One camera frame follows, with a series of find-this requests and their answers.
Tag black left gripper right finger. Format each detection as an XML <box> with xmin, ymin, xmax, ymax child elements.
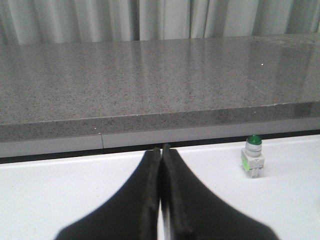
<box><xmin>160</xmin><ymin>144</ymin><xmax>277</xmax><ymax>240</ymax></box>

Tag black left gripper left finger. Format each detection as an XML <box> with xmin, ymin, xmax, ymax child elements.
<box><xmin>56</xmin><ymin>148</ymin><xmax>161</xmax><ymax>240</ymax></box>

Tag grey curtain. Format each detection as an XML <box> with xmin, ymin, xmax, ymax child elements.
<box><xmin>0</xmin><ymin>0</ymin><xmax>320</xmax><ymax>45</ymax></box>

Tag green push button switch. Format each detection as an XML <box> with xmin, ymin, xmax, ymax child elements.
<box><xmin>240</xmin><ymin>135</ymin><xmax>265</xmax><ymax>178</ymax></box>

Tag grey granite counter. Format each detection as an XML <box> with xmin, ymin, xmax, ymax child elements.
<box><xmin>0</xmin><ymin>33</ymin><xmax>320</xmax><ymax>160</ymax></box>

